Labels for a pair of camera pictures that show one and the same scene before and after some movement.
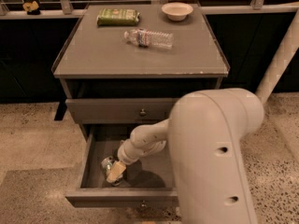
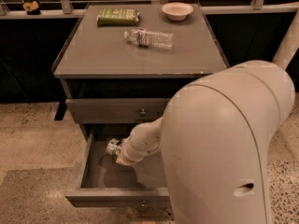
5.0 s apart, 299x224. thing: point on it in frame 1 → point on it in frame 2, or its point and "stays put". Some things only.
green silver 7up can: x=106 y=166 → x=113 y=147
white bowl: x=177 y=11 stays put
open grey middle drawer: x=152 y=188 stays put
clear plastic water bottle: x=149 y=38 stays put
